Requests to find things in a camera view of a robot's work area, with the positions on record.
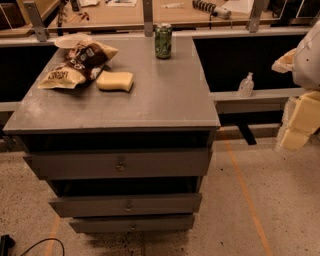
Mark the black floor cable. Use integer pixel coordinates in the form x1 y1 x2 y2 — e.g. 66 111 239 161
0 234 65 256

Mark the black and silver tool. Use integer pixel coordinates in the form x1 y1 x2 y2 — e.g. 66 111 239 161
192 0 231 19

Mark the clear sanitizer bottle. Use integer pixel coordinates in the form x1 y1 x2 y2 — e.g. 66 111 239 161
237 72 254 97

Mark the grey metal rail frame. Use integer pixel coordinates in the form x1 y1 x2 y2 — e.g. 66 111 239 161
0 0 319 46

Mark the white paper plate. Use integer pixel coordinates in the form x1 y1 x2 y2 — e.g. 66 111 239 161
54 33 91 49

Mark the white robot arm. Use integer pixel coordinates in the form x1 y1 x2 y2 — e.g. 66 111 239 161
271 21 320 151

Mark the green soda can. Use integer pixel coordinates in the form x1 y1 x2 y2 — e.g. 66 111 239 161
155 23 172 59

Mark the yellow sponge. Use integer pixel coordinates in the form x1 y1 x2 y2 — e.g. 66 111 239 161
96 71 133 92

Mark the grey drawer cabinet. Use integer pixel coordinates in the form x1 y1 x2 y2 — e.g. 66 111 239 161
2 35 221 234

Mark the bottom grey drawer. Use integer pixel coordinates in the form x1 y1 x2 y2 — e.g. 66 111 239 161
69 214 195 233

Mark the brown chip bag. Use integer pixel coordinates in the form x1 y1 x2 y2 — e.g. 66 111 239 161
38 40 118 89

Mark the top grey drawer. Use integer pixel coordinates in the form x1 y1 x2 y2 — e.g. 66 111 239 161
23 149 211 180

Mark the middle grey drawer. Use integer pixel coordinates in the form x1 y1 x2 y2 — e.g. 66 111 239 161
49 193 202 218

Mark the grey drawer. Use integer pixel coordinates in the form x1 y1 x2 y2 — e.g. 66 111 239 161
49 193 202 218
69 214 195 233
23 149 211 180

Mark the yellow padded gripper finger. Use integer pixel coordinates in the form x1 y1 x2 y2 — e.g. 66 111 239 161
276 91 320 151
271 49 296 73

